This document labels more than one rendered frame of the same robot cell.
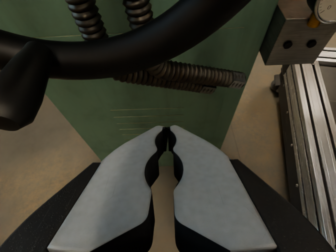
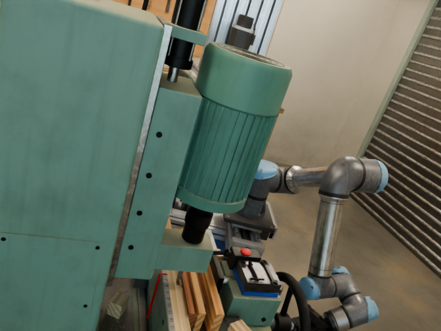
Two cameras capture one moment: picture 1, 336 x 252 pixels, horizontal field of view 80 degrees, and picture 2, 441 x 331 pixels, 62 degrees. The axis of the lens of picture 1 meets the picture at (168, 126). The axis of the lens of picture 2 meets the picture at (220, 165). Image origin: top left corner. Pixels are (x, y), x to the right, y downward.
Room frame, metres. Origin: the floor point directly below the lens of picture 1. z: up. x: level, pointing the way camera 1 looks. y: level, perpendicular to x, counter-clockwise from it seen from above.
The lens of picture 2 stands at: (0.77, 0.71, 1.57)
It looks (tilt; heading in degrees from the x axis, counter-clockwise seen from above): 22 degrees down; 245
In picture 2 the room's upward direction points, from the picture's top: 18 degrees clockwise
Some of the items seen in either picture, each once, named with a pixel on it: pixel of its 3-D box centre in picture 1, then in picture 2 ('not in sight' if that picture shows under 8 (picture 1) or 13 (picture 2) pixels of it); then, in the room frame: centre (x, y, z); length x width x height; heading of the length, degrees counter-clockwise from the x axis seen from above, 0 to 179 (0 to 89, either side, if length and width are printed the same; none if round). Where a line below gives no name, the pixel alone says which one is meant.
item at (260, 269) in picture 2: not in sight; (253, 269); (0.27, 0.04, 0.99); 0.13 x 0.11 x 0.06; 86
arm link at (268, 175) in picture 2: not in sight; (261, 177); (-0.01, -0.54, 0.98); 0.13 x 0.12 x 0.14; 7
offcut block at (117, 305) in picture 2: not in sight; (117, 305); (0.59, 0.00, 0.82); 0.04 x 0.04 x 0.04; 59
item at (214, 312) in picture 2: not in sight; (206, 288); (0.40, 0.05, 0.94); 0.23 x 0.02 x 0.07; 86
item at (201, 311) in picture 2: not in sight; (191, 287); (0.43, 0.04, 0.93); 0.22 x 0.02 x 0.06; 86
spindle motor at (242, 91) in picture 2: not in sight; (226, 129); (0.47, 0.04, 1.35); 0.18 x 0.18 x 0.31
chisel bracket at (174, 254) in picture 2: not in sight; (178, 251); (0.49, 0.03, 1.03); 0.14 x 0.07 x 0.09; 176
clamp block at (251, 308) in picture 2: not in sight; (245, 292); (0.28, 0.05, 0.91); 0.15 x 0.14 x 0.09; 86
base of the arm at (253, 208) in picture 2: not in sight; (251, 200); (0.00, -0.54, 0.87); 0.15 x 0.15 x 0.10
